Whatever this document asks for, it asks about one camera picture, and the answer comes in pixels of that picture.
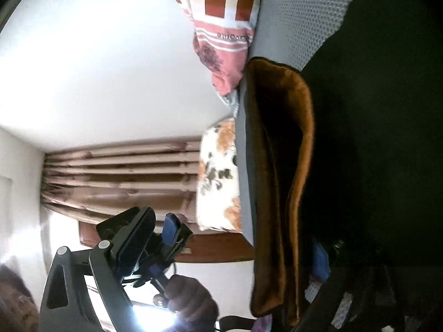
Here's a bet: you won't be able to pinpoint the pink striped checked pillow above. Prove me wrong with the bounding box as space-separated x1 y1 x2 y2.
174 0 264 97

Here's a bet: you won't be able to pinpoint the person's left hand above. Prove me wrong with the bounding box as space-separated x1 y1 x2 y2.
163 274 220 330

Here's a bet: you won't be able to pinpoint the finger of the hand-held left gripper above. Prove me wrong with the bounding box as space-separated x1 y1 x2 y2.
96 208 141 241
164 213 194 263

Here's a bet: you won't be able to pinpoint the dark wooden bed frame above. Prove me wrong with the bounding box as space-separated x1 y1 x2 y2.
79 219 257 264

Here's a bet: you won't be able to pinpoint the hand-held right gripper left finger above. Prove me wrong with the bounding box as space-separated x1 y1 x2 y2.
39 207 157 332

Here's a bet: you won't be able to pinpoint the black pants with orange lining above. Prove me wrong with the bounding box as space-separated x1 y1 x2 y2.
239 0 443 332

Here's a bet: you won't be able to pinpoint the floral white orange pillow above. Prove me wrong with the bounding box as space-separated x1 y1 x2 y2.
196 118 243 233

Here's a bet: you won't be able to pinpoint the brown beige curtain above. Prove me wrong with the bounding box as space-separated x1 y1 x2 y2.
41 138 203 227

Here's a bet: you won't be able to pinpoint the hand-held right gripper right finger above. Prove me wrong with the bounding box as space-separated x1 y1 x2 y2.
298 241 398 332

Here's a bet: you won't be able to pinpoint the grey white crumpled cloth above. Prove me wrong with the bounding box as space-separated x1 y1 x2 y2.
221 88 240 116

